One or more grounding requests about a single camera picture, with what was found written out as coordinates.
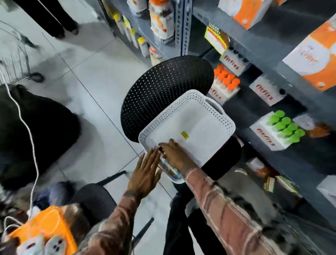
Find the white perforated plastic tray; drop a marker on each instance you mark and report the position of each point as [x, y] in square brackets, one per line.
[199, 123]

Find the orange and white carton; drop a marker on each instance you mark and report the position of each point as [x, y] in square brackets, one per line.
[280, 1]
[312, 57]
[244, 11]

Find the small yellow sticker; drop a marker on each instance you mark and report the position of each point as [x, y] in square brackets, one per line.
[185, 135]

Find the group of orange capped tubes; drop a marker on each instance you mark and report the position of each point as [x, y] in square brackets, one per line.
[225, 78]

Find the black fabric bag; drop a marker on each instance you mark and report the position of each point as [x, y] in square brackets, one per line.
[39, 136]

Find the white display box red print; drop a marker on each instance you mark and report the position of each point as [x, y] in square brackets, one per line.
[267, 136]
[265, 90]
[219, 96]
[232, 65]

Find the person's left forearm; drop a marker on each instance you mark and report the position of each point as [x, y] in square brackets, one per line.
[115, 226]

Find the orange box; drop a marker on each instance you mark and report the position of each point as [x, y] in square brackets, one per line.
[42, 226]

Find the metal shopping cart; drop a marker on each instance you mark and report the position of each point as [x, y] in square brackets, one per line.
[15, 60]

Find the white carton purple print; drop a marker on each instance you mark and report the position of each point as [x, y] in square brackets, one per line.
[328, 190]

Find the blue fabric item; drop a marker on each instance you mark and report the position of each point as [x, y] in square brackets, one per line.
[56, 195]

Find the small orange white packet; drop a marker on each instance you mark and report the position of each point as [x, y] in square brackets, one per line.
[319, 130]

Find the person's right hand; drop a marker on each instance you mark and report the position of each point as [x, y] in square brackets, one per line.
[177, 157]

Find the person's right forearm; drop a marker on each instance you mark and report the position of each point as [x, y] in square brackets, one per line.
[223, 215]

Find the yellow price tag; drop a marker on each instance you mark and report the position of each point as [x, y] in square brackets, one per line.
[215, 39]

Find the colourful tablet tube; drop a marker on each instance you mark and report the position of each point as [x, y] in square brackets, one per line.
[172, 171]

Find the person's left hand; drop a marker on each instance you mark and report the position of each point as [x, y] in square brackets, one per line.
[144, 173]

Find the black plain chair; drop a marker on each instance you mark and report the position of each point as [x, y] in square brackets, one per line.
[97, 199]

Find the group of green capped tubes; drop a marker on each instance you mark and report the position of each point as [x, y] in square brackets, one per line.
[286, 126]

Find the black perforated chair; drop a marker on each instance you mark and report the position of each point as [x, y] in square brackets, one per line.
[162, 89]

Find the person's legs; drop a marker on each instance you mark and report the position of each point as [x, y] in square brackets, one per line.
[181, 226]

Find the yellow capped small bottle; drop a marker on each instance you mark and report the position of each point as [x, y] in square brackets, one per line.
[127, 29]
[134, 39]
[143, 47]
[119, 23]

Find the yellow white packets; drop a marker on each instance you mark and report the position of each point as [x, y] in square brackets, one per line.
[281, 184]

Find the small white orange jar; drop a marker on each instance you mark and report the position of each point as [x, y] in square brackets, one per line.
[156, 56]

